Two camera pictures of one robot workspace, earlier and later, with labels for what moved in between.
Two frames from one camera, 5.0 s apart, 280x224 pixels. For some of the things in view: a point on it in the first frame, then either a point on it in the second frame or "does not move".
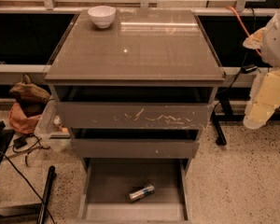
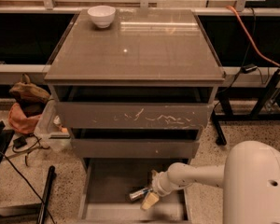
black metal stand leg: x=45 y=198 does not move
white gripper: x=276 y=44 → x=159 y=183
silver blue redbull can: x=141 y=193 does not move
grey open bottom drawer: x=108 y=183 does not move
